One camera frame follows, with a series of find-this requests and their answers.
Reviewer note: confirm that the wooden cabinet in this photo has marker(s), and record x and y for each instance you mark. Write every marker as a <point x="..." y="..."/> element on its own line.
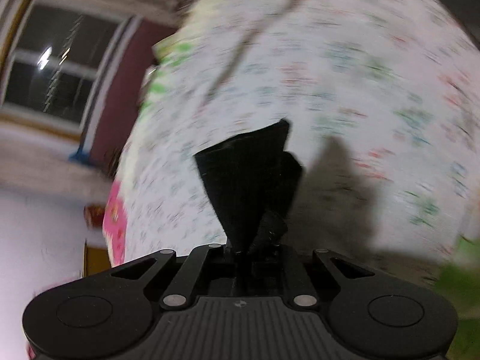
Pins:
<point x="95" y="260"/>

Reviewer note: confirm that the maroon bedsheet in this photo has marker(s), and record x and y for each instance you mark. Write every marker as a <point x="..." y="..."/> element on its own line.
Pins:
<point x="116" y="93"/>

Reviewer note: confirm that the window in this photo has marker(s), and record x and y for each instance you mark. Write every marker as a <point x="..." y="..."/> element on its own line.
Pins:
<point x="56" y="82"/>

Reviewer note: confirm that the blue plastic bag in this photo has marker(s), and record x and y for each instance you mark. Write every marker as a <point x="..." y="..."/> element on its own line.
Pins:
<point x="79" y="156"/>

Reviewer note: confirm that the black pants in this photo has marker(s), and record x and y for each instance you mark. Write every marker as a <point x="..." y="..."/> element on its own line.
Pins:
<point x="243" y="176"/>

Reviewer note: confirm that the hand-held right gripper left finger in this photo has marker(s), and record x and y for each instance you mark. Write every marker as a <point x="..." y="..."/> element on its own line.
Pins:
<point x="204" y="257"/>

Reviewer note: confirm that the red bag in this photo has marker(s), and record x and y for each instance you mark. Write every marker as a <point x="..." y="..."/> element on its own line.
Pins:
<point x="93" y="215"/>

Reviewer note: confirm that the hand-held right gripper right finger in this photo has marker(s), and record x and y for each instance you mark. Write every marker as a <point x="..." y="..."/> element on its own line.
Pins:
<point x="288" y="260"/>

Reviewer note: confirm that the white floral bedsheet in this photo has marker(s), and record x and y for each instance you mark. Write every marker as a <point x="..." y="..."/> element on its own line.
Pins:
<point x="337" y="63"/>

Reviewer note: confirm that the green cloth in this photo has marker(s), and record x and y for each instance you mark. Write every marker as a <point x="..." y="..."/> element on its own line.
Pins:
<point x="463" y="281"/>

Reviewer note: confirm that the cream pink cartoon quilt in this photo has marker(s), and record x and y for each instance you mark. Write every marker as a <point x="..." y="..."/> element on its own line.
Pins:
<point x="116" y="213"/>

